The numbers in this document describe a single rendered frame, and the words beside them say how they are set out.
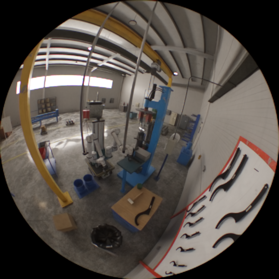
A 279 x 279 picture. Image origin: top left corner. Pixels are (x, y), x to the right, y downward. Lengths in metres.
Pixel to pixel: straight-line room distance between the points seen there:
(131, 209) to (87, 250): 1.61
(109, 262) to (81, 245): 0.66
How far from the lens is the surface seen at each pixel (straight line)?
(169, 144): 2.33
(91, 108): 9.74
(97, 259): 2.51
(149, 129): 3.80
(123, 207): 1.51
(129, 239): 2.38
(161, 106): 2.09
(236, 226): 0.91
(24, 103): 1.61
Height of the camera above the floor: 2.37
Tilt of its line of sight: 25 degrees down
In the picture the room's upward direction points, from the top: 12 degrees clockwise
